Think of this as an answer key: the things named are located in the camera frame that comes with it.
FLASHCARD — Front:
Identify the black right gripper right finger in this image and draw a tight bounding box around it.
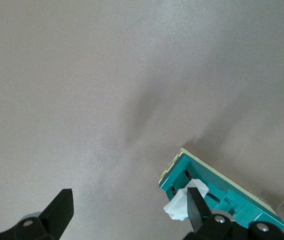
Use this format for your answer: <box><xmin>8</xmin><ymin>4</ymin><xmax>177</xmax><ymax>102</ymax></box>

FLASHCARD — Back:
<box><xmin>183</xmin><ymin>187</ymin><xmax>284</xmax><ymax>240</ymax></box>

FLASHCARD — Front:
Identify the green load switch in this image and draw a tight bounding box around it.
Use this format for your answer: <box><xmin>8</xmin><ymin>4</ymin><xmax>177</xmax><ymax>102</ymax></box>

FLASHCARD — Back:
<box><xmin>158</xmin><ymin>147</ymin><xmax>284</xmax><ymax>231</ymax></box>

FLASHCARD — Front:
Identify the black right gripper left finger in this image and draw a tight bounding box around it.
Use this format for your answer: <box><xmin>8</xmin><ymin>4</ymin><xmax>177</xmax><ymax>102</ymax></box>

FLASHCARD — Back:
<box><xmin>0</xmin><ymin>188</ymin><xmax>75</xmax><ymax>240</ymax></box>

